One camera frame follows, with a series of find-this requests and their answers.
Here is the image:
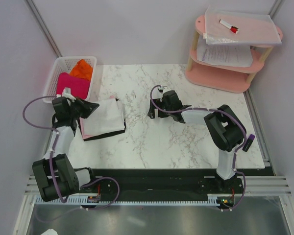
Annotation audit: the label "purple black marker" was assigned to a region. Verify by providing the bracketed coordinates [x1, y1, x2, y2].
[242, 134, 255, 152]

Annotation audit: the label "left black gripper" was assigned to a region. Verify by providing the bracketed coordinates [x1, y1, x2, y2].
[69, 96, 99, 120]

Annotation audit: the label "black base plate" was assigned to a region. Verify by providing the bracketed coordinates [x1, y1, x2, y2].
[41, 168, 276, 199]

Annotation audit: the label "orange t shirt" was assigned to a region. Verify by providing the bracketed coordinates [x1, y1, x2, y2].
[69, 59, 93, 81]

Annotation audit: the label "aluminium rail frame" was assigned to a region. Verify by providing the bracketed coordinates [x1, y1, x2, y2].
[14, 170, 294, 235]

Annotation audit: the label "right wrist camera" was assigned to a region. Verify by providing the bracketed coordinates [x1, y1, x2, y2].
[157, 86, 170, 93]

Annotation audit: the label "white t shirt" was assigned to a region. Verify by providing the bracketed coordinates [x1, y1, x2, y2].
[82, 97, 125, 137]

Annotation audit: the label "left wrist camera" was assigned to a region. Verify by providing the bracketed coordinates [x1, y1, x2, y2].
[61, 87, 76, 100]

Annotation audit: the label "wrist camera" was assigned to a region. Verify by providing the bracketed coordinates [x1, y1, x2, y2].
[61, 87, 76, 100]
[157, 86, 170, 93]

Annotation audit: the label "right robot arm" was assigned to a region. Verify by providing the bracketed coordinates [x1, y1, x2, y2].
[147, 85, 247, 193]

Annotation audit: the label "pink t shirt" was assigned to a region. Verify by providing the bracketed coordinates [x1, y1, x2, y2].
[80, 97, 116, 140]

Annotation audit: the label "white crumpled paper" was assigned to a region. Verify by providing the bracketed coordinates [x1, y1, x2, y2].
[41, 229, 58, 235]

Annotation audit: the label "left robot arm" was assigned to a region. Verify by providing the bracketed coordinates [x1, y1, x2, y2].
[32, 96, 99, 203]

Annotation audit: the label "white plastic basket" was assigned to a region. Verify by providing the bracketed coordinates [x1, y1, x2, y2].
[43, 56, 97, 103]

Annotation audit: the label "pink three tier shelf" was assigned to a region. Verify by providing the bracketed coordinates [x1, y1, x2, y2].
[186, 14, 283, 93]

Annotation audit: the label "white slotted cable duct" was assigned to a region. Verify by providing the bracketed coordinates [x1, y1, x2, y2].
[34, 194, 221, 207]

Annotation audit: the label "magenta folded t shirt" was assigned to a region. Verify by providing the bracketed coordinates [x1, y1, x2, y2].
[56, 72, 90, 99]

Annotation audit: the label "translucent document folder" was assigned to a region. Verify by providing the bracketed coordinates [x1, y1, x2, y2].
[204, 7, 282, 46]

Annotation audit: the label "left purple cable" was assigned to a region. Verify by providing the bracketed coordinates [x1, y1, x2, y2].
[23, 95, 121, 223]

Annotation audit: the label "printed paper sheets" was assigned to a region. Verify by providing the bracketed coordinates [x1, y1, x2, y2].
[196, 44, 253, 68]

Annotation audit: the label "black t shirt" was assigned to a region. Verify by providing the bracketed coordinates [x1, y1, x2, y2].
[78, 97, 127, 142]

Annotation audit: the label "red white marker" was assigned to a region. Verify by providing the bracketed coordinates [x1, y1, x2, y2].
[219, 19, 239, 34]

